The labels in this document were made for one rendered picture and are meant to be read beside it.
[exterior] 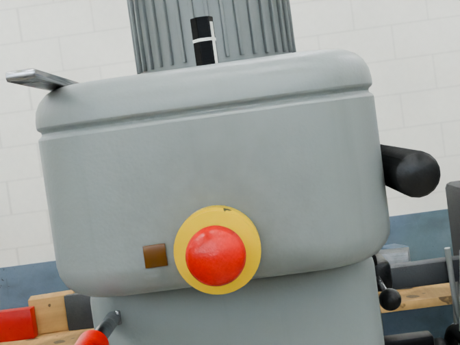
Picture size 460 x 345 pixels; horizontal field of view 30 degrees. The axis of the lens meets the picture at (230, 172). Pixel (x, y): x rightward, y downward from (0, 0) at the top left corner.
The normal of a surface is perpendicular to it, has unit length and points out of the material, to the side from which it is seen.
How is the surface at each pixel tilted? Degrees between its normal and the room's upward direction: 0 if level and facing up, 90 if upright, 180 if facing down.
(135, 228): 90
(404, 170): 90
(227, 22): 90
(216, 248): 85
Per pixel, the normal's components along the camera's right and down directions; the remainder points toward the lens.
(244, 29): 0.39, 0.00
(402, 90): -0.03, 0.06
